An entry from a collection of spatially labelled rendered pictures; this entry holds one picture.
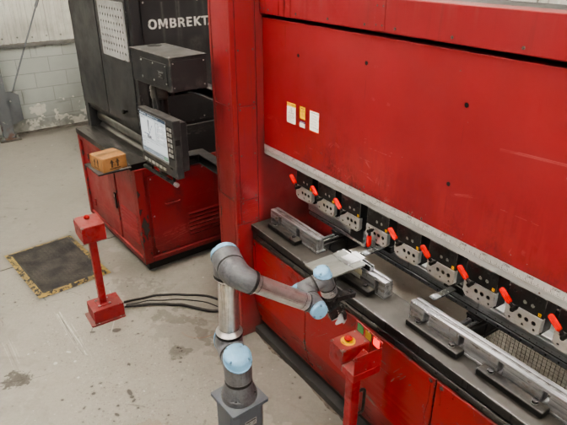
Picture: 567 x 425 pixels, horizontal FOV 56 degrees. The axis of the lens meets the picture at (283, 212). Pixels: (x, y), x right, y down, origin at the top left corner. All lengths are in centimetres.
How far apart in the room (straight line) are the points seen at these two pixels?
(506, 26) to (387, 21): 55
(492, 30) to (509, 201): 61
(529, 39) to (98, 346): 324
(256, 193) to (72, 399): 170
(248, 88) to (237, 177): 54
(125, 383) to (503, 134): 270
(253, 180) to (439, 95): 152
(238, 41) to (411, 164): 127
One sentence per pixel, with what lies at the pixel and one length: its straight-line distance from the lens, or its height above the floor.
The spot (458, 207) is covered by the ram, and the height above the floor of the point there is 154.
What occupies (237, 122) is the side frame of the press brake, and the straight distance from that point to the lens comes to 320.
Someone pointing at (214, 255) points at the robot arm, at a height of 139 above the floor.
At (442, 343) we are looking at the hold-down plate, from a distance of 254.
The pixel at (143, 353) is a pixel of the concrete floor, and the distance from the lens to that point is 390.
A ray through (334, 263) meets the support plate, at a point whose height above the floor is 100.
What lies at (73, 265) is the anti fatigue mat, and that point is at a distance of 503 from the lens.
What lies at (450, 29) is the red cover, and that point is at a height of 221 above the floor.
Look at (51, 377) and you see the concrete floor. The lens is 391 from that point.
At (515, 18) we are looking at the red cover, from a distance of 201.
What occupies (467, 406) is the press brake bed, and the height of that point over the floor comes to 76.
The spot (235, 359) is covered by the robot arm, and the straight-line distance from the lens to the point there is 223.
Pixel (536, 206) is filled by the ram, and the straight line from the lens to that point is 207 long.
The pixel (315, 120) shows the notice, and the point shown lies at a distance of 286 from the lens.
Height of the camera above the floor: 247
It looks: 26 degrees down
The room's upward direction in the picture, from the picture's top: straight up
